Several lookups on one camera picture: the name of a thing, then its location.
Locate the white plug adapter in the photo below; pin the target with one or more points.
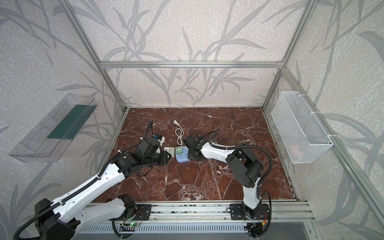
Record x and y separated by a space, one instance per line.
170 150

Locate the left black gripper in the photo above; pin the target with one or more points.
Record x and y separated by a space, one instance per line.
163 157

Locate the aluminium frame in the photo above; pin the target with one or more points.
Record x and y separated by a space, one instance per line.
360 180

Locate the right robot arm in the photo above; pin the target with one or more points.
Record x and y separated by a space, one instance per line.
246 167

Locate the white wire mesh basket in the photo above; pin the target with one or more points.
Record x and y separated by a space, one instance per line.
303 136

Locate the blue square power strip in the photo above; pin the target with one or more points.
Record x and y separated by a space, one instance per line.
183 158

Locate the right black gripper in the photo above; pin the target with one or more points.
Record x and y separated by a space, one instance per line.
190 149

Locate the clear plastic wall bin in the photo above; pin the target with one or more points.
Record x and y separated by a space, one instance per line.
50 138

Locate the light green plug adapter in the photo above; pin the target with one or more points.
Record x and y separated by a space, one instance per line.
179 150

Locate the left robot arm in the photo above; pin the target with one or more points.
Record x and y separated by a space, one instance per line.
47 222

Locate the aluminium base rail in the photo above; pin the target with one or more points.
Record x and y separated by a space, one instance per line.
167 212

